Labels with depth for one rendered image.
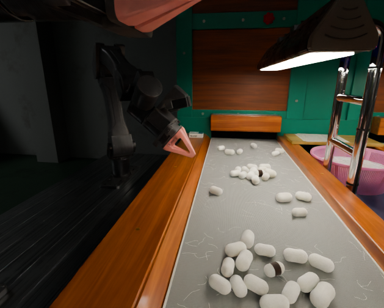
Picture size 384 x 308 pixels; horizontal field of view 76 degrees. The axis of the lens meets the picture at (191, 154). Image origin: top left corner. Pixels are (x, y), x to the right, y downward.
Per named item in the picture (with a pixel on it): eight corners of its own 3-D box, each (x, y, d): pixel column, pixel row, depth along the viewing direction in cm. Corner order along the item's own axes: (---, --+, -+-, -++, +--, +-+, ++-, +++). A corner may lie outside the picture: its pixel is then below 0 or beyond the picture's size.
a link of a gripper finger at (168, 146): (204, 142, 68) (179, 119, 67) (201, 149, 61) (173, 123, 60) (188, 159, 70) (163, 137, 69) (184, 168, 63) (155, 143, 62)
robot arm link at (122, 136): (134, 153, 83) (118, 57, 83) (114, 156, 80) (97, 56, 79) (129, 154, 88) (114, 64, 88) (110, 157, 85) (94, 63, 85)
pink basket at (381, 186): (379, 209, 66) (387, 176, 63) (290, 178, 87) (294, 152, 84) (413, 186, 80) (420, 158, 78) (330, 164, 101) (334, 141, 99)
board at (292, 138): (291, 143, 97) (292, 141, 96) (283, 135, 111) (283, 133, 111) (383, 146, 92) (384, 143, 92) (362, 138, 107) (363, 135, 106)
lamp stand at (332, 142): (274, 219, 61) (295, 18, 49) (263, 186, 80) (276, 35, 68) (356, 224, 59) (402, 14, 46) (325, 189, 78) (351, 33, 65)
